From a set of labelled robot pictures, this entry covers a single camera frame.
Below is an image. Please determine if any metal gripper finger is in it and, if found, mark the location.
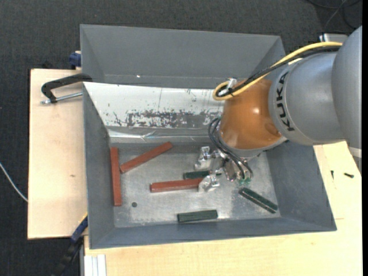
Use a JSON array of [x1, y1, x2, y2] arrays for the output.
[[197, 174, 221, 193], [194, 145, 220, 171]]

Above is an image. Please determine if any dark green flat block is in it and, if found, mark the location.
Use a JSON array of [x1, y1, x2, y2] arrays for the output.
[[183, 170, 213, 181], [177, 209, 219, 224], [238, 187, 279, 214]]

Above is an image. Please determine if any red-brown flat block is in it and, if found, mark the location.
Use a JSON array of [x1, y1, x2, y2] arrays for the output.
[[119, 141, 174, 174], [110, 146, 123, 207], [149, 178, 205, 194]]

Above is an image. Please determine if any grey metal bin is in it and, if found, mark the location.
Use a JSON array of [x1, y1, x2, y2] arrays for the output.
[[79, 24, 338, 250]]

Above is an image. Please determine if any pale wood board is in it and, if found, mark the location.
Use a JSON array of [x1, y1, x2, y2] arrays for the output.
[[27, 68, 89, 240]]

